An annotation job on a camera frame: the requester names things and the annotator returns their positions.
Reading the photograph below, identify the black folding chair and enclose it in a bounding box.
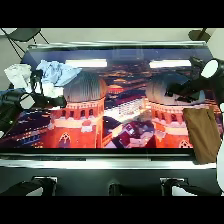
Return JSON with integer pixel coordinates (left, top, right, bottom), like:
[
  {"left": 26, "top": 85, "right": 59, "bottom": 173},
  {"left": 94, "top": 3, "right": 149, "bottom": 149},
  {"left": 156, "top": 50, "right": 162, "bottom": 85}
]
[{"left": 0, "top": 27, "right": 50, "bottom": 62}]

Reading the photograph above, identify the brown garment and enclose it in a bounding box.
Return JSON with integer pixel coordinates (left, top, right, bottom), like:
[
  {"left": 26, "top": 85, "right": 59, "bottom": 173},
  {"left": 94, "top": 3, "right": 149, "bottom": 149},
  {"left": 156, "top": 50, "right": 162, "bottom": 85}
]
[{"left": 182, "top": 106, "right": 222, "bottom": 165}]

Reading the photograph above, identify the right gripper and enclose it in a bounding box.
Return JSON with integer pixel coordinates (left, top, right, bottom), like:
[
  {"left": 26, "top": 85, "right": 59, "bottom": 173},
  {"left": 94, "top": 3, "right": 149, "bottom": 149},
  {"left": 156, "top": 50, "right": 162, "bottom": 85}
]
[{"left": 165, "top": 80, "right": 194, "bottom": 102}]

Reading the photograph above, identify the light blue garment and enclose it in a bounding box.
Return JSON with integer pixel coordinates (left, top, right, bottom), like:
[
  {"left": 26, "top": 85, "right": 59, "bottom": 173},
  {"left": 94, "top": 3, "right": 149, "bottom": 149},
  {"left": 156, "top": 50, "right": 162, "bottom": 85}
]
[{"left": 35, "top": 59, "right": 83, "bottom": 88}]

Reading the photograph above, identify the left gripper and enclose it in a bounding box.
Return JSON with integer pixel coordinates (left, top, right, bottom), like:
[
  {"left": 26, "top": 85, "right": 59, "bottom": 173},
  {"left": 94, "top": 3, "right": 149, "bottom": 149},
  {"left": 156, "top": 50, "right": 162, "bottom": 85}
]
[{"left": 40, "top": 95, "right": 68, "bottom": 110}]

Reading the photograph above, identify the pale grey garment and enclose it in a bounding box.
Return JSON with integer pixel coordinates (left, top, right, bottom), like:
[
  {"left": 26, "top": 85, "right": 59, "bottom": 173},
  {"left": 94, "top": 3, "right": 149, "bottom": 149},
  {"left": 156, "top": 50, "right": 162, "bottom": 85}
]
[{"left": 3, "top": 63, "right": 34, "bottom": 93}]

